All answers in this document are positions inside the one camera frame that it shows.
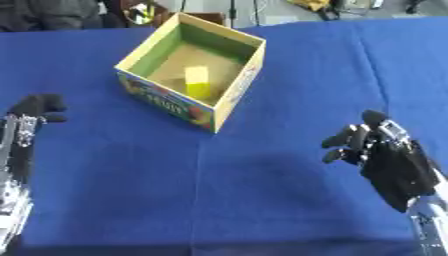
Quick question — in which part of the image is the tan cardboard box green inside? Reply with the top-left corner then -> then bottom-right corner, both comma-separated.
113,12 -> 268,135

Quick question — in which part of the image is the yellow rectangular block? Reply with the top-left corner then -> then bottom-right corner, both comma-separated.
183,65 -> 212,99

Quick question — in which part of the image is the yellow and black bag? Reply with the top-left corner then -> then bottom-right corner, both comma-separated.
285,0 -> 347,21

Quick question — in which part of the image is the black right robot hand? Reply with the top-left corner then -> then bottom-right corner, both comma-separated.
320,109 -> 443,214

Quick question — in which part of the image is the black tripod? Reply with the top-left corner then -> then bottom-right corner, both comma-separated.
176,0 -> 263,29

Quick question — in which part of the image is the person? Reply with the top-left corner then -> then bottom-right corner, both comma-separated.
0,0 -> 172,33

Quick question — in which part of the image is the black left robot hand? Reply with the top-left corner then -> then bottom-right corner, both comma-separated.
7,93 -> 70,124

